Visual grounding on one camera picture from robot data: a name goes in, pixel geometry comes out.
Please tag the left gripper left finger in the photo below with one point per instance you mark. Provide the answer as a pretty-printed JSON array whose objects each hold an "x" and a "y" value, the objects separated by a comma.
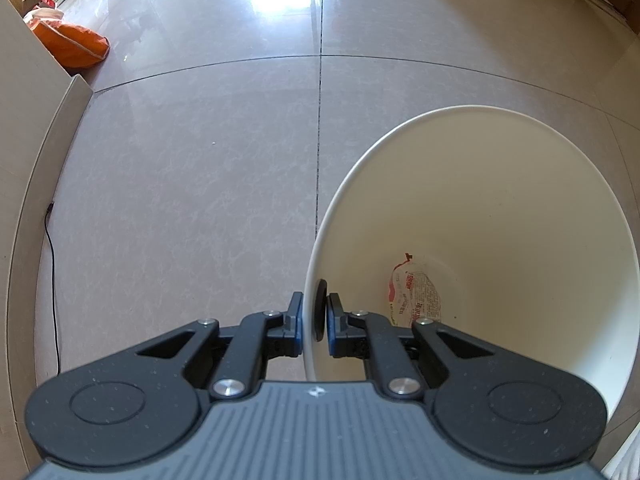
[{"x": 250, "y": 346}]

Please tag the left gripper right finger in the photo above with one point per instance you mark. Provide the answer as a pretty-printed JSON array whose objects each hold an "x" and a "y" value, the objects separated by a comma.
[{"x": 371, "y": 339}]

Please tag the red white snack wrapper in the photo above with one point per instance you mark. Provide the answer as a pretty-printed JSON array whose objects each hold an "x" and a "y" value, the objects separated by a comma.
[{"x": 412, "y": 294}]

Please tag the white plastic waste bin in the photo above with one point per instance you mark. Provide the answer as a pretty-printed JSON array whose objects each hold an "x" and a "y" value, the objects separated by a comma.
[{"x": 522, "y": 236}]

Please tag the white skirting board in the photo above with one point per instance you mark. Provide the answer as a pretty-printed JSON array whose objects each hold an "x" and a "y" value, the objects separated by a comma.
[{"x": 24, "y": 201}]

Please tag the orange cushion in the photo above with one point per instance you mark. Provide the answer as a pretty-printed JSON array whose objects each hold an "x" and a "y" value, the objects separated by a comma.
[{"x": 73, "y": 46}]

